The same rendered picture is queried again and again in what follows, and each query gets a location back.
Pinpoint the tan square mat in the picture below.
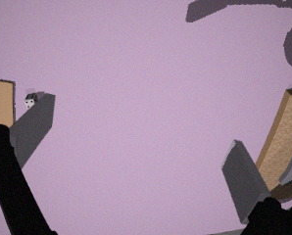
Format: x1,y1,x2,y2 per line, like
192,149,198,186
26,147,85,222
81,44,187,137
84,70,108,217
0,80,14,127

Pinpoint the grey die with black pips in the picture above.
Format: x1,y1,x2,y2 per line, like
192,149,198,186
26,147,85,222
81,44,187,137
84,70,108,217
24,94,38,109

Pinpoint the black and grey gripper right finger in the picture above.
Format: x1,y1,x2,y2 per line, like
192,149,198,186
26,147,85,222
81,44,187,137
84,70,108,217
220,139,292,235

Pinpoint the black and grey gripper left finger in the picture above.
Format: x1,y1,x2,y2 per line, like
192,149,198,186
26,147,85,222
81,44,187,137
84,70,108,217
0,93,58,235

